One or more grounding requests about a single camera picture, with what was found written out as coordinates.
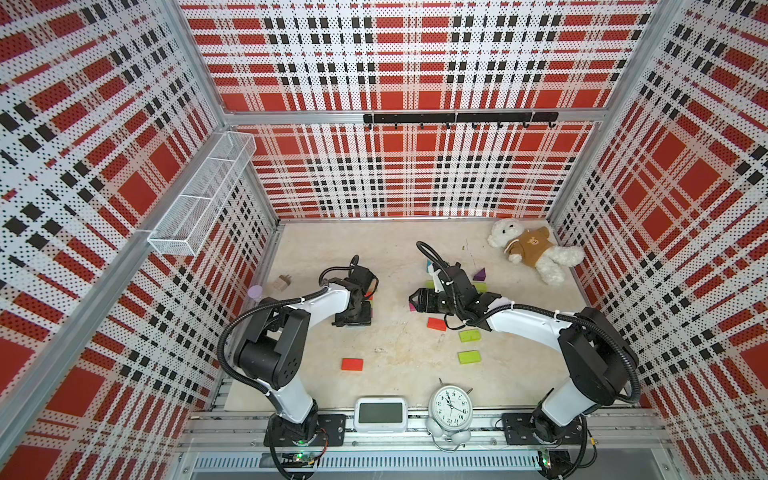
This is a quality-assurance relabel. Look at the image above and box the red block centre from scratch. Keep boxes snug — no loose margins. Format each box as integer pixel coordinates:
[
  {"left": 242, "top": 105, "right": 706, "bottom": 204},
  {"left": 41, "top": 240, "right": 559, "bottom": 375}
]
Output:
[{"left": 426, "top": 317, "right": 447, "bottom": 332}]

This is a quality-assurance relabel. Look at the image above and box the small brown white object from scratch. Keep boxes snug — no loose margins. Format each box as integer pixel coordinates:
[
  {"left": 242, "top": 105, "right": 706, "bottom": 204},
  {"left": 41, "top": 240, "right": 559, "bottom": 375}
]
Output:
[{"left": 272, "top": 275, "right": 292, "bottom": 291}]

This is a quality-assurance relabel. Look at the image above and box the red block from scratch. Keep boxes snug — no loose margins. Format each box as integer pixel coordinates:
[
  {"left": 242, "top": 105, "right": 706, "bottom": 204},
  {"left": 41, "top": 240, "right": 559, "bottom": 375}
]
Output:
[
  {"left": 341, "top": 358, "right": 364, "bottom": 372},
  {"left": 426, "top": 317, "right": 447, "bottom": 332}
]

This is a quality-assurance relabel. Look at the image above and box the green block lower right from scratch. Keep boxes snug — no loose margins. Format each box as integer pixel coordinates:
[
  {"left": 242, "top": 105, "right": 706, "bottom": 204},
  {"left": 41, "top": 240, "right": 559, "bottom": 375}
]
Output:
[{"left": 459, "top": 329, "right": 482, "bottom": 343}]

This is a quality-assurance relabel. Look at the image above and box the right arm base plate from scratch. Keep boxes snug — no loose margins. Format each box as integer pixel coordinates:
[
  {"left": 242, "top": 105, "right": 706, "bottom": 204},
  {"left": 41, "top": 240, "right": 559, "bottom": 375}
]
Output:
[{"left": 501, "top": 412, "right": 586, "bottom": 447}]

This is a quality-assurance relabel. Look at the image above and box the green block front right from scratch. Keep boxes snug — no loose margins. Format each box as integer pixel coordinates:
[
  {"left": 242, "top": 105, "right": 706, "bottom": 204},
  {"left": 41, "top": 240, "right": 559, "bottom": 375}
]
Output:
[{"left": 457, "top": 350, "right": 482, "bottom": 365}]

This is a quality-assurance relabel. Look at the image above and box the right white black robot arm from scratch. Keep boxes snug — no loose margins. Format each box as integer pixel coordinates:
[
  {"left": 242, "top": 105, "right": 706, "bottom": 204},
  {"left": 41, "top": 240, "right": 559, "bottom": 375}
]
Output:
[{"left": 409, "top": 264, "right": 641, "bottom": 444}]

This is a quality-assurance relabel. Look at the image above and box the red block front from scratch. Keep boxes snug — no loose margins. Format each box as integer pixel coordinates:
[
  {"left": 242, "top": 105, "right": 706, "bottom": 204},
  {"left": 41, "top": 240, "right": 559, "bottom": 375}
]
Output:
[{"left": 341, "top": 358, "right": 364, "bottom": 372}]

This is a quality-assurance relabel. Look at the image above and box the white digital display device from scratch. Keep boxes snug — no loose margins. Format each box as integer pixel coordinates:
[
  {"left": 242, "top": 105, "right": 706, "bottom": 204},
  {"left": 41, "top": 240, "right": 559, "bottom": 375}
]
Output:
[{"left": 353, "top": 396, "right": 408, "bottom": 434}]

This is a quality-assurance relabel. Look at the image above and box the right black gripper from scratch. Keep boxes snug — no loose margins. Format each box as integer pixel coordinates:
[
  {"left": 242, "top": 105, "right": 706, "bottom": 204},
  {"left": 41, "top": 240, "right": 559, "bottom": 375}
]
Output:
[{"left": 408, "top": 288, "right": 461, "bottom": 316}]

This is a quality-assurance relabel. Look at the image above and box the white analog alarm clock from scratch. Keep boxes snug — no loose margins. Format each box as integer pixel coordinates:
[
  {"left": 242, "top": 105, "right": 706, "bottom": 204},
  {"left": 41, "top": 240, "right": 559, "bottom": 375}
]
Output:
[{"left": 425, "top": 379, "right": 474, "bottom": 453}]

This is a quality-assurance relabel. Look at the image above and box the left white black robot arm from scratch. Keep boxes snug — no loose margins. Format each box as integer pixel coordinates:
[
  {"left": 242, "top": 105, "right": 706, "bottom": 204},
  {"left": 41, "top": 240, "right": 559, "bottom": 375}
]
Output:
[{"left": 216, "top": 255, "right": 378, "bottom": 445}]

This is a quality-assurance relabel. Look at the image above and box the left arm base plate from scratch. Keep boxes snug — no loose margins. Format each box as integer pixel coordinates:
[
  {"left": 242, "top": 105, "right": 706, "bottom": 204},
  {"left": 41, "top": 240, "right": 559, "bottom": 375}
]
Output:
[{"left": 263, "top": 414, "right": 347, "bottom": 447}]

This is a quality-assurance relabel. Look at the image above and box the black hook rail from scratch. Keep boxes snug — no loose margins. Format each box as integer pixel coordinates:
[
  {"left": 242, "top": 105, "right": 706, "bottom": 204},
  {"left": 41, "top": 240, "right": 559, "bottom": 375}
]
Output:
[{"left": 362, "top": 111, "right": 560, "bottom": 126}]

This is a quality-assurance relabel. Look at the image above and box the white teddy bear brown shirt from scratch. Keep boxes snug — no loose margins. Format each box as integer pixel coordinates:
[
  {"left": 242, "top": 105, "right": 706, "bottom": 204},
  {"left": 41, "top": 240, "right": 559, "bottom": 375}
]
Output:
[{"left": 487, "top": 219, "right": 585, "bottom": 286}]

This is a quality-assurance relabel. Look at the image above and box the white wire mesh basket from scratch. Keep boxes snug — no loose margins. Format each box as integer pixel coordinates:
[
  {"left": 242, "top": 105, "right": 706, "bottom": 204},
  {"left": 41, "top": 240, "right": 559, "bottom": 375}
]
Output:
[{"left": 148, "top": 132, "right": 256, "bottom": 256}]

